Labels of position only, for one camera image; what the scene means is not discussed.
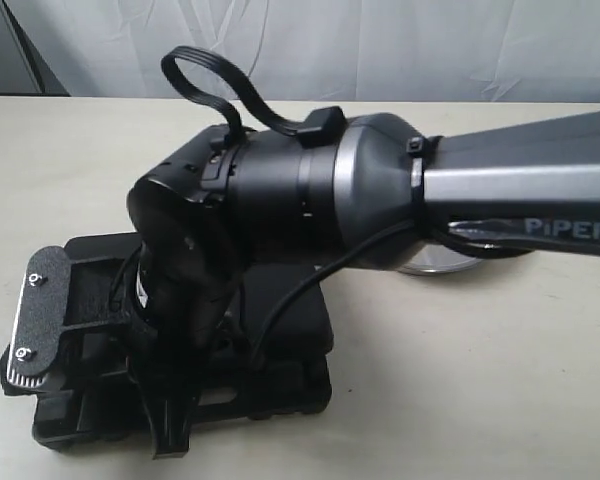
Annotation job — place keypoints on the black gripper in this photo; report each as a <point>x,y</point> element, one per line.
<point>171,353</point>

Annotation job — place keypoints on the black plastic tool case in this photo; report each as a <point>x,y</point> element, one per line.
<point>290,363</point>

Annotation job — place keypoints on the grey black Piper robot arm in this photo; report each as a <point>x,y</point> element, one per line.
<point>362,192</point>

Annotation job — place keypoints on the round stainless steel pan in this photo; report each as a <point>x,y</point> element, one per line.
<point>434,259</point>

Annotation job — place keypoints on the white backdrop curtain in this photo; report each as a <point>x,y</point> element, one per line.
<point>491,51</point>

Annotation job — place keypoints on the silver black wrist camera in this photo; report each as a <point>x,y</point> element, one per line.
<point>32,362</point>

